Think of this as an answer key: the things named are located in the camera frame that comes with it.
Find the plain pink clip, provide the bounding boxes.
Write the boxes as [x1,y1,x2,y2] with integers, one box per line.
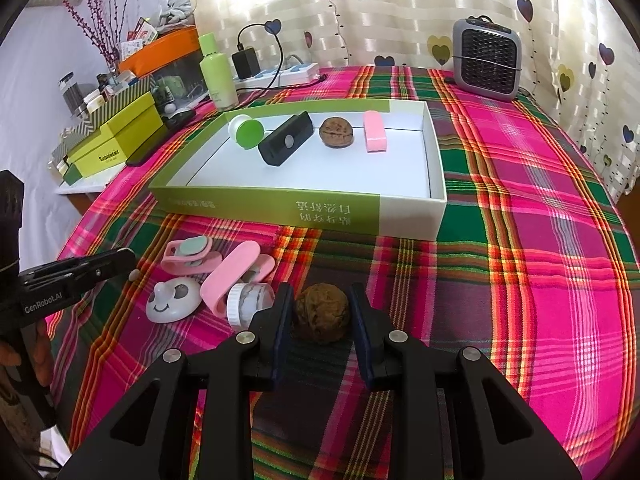
[362,110,389,153]
[200,240,276,318]

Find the purple flower branches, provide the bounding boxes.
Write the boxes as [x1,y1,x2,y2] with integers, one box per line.
[57,0,138,68]

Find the light green bottle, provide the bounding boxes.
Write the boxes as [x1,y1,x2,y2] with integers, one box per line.
[198,32,239,112]

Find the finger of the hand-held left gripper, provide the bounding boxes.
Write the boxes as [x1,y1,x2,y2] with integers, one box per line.
[19,249,137,293]

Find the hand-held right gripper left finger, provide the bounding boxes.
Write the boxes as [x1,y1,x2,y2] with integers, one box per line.
[60,282,296,480]

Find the black charger plug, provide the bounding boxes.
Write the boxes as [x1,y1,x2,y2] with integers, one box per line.
[231,47,261,80]

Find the green and white cardboard box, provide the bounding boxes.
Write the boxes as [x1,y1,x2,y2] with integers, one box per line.
[148,97,447,241]

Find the small grey fan heater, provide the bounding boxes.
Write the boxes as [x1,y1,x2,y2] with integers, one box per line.
[451,16,523,101]

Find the pile of small packets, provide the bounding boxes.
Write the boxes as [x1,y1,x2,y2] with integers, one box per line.
[117,0,198,58]

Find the brown walnut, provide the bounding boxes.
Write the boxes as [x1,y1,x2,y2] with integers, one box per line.
[318,116,357,148]
[294,282,351,345]

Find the black rectangular device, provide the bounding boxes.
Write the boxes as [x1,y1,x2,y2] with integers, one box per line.
[258,111,314,167]

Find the heart-print curtain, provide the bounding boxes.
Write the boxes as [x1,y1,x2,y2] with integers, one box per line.
[182,0,640,201]

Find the zigzag striped box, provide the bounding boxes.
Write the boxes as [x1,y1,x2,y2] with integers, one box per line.
[50,74,157,161]

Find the white side table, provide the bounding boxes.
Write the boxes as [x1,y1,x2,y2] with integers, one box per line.
[55,177,108,196]

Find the person's left hand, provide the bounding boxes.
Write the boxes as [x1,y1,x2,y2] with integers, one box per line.
[27,317,56,403]

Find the white power strip with charger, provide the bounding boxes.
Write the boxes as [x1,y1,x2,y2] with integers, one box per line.
[236,22,328,91]

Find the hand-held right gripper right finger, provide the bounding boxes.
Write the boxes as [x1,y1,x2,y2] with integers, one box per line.
[349,282,583,480]

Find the pink clip with green pad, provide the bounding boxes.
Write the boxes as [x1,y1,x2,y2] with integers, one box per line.
[161,236,223,277]

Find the dark glass jar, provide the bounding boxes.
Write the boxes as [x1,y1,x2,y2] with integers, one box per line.
[59,72,88,118]

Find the cluster of small jars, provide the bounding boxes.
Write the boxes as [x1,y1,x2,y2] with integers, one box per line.
[85,72,138,111]

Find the white panda-face disc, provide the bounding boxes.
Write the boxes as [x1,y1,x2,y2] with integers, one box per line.
[146,280,202,323]

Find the orange storage box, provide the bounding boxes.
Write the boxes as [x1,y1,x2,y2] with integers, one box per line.
[118,25,201,73]

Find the white ribbed round container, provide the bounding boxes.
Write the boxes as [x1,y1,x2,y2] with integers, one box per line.
[226,281,276,333]

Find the green and white round gadget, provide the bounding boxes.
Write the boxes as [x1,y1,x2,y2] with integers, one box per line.
[227,113,264,150]

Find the yellow-green shoe box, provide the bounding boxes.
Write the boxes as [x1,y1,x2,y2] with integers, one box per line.
[65,91,171,181]

